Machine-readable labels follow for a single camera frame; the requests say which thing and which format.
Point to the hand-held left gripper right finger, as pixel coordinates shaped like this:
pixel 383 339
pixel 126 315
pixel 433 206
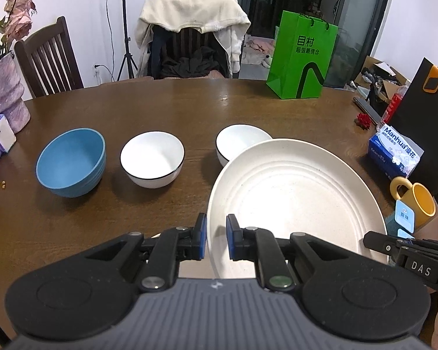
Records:
pixel 233 238

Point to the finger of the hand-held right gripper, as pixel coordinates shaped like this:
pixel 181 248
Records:
pixel 381 242

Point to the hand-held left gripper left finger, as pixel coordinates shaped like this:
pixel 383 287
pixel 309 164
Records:
pixel 202 237

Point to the white bowl with black rim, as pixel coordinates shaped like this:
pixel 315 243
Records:
pixel 152 160
pixel 237 140

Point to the blue bowl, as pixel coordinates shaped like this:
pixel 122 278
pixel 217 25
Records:
pixel 71 164

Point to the tan cardboard box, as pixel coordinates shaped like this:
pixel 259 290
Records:
pixel 436 224

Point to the yellow mug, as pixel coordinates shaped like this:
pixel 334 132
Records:
pixel 421 200

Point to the blue tissue pack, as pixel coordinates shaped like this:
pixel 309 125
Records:
pixel 394 149

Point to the red flower ornament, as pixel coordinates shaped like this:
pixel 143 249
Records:
pixel 364 121

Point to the black paper bag orange mark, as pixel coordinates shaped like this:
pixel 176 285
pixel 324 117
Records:
pixel 423 124

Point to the dark flat case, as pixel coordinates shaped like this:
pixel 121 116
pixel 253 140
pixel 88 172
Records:
pixel 367 109

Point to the red labelled plastic bottle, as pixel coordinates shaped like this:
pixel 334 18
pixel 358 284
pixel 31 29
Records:
pixel 394 105

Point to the open cardboard box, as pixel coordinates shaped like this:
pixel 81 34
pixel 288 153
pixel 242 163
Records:
pixel 383 73

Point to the dark crumpled clothing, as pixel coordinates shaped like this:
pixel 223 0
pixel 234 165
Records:
pixel 189 65

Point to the white plush toy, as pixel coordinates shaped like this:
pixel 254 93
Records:
pixel 266 61

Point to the green paper bag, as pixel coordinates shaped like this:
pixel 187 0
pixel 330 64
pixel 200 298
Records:
pixel 299 62

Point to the navy hanging garment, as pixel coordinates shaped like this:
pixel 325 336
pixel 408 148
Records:
pixel 156 51

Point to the dark wooden chair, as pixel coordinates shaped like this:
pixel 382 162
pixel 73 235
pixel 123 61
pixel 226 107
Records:
pixel 47 62
pixel 184 43

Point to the pink blanket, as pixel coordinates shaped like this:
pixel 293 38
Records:
pixel 259 45

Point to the black light stand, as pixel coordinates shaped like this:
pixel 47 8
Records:
pixel 126 25

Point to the purple tissue box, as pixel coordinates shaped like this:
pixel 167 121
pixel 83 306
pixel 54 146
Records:
pixel 2 133

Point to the cream sweater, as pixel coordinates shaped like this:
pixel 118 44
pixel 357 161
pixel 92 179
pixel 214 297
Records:
pixel 189 7

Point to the pink textured vase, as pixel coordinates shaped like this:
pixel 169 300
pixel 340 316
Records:
pixel 3 94

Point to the dried pink roses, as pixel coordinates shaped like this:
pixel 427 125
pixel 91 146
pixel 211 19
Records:
pixel 20 18

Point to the wall socket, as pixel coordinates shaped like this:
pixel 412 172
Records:
pixel 97 73

